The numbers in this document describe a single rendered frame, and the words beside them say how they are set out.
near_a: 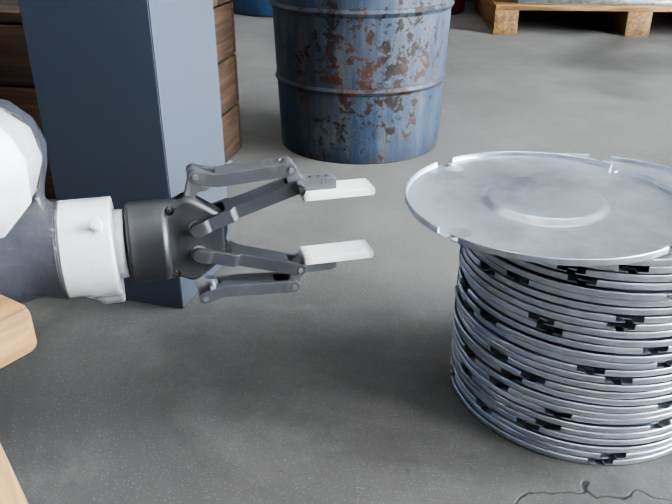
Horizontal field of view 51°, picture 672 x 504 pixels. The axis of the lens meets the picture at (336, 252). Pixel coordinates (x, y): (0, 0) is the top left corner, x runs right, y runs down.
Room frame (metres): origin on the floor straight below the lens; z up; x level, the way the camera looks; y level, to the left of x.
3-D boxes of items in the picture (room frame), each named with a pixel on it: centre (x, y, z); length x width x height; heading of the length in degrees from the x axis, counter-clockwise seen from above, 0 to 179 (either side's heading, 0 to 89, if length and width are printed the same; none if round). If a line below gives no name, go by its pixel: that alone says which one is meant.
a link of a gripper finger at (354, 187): (0.63, 0.00, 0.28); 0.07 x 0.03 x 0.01; 105
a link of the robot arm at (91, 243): (0.59, 0.22, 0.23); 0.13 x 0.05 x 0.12; 15
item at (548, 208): (0.68, -0.22, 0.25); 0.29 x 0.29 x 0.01
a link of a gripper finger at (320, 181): (0.62, 0.03, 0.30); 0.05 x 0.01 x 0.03; 105
